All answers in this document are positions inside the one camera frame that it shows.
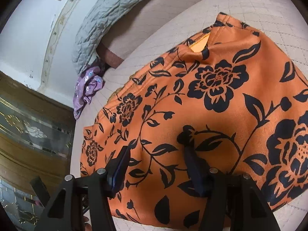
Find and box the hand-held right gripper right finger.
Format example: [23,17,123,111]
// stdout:
[184,145,281,231]

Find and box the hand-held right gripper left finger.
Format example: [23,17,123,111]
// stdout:
[38,146,131,231]

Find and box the purple floral cloth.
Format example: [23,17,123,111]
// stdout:
[73,66,105,120]

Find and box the orange black floral blouse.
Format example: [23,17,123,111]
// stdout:
[79,12,308,228]

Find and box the wooden door with patterned glass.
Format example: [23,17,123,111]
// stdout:
[0,71,77,231]

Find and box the grey quilted pillow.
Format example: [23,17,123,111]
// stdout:
[72,0,182,76]

